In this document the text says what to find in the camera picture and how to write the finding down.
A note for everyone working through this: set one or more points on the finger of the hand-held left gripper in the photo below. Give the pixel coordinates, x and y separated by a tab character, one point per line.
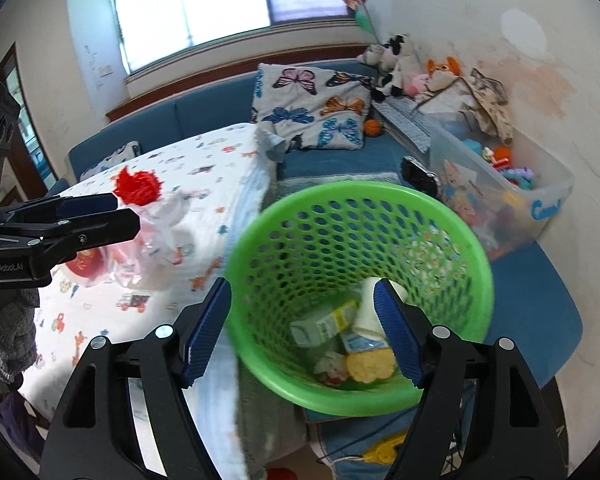
85	204
110	227

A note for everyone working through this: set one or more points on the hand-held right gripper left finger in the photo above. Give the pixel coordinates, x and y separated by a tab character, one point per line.
207	330

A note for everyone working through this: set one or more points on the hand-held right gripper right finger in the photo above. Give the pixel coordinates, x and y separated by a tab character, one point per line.
395	330

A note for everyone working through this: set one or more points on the blue white milk carton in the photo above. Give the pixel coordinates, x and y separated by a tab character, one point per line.
361	342

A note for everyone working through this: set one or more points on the white paper cup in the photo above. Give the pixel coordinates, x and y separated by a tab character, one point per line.
367	305

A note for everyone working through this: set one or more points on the yellow snack wrapper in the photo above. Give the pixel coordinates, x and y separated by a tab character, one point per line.
372	364

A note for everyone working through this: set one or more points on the red foam fruit net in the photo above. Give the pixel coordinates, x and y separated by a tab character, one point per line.
137	187

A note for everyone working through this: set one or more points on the pink clear plastic bag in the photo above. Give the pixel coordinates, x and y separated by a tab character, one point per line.
165	240

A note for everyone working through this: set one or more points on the green yellow drink carton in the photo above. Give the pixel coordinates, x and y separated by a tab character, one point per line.
325	322

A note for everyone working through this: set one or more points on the paper ball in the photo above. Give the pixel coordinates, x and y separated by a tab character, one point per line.
331	367

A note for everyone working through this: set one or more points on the green plastic basket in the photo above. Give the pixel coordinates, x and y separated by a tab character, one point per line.
330	240

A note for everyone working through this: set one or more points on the person's left hand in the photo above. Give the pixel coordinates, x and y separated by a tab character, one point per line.
12	330

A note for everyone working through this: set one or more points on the brown framed doorway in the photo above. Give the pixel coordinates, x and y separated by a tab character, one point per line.
32	135

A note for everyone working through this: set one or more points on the small butterfly print pillow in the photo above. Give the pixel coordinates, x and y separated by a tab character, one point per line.
110	160

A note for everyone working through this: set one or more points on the cartoon print tablecloth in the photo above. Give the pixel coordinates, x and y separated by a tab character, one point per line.
205	175

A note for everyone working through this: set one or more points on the yellow plastic gadget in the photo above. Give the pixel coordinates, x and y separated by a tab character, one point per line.
385	451

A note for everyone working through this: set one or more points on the blue sofa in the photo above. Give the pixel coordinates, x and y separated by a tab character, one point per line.
520	300

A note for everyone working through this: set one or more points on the brown wooden window ledge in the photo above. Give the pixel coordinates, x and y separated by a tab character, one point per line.
180	92

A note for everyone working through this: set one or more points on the black handheld device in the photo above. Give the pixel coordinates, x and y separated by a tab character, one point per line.
420	176

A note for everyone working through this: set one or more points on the clear plastic storage box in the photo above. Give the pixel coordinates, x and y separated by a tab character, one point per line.
480	195

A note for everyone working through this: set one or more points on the pile of colourful toys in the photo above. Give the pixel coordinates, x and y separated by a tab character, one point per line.
505	165

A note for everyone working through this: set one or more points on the small orange ball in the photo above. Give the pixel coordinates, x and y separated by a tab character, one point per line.
373	127

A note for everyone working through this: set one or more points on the black white patterned cushion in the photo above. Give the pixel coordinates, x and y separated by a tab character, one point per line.
405	122

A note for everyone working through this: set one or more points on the large window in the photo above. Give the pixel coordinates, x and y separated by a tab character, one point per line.
195	5

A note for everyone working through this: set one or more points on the large butterfly print pillow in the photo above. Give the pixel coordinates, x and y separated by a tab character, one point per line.
305	110

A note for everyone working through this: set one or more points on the beige patterned cloth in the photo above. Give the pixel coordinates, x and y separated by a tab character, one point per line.
485	105

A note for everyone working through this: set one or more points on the pink plush toy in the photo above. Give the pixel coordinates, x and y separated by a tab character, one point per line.
421	84

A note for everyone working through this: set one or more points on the orange fox plush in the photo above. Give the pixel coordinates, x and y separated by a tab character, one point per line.
442	72

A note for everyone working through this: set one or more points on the black white cow plush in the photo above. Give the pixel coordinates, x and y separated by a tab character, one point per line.
400	67

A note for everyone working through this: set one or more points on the grey plush toy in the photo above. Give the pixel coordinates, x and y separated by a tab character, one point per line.
370	55

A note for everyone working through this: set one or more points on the white wall switch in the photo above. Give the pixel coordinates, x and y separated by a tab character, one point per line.
105	70

